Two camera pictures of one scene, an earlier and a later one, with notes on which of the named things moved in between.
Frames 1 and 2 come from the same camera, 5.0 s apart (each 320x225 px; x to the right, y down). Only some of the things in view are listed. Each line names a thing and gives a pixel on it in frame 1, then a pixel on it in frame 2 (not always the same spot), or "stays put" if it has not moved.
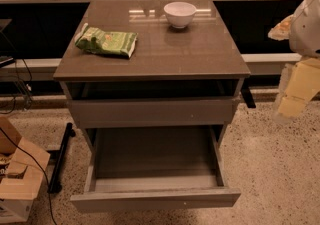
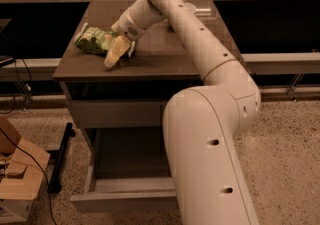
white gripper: (306, 32) -> (125, 26)
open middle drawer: (153, 168) stays put
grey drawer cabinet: (153, 121) stays put
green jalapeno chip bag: (94, 40) stays put
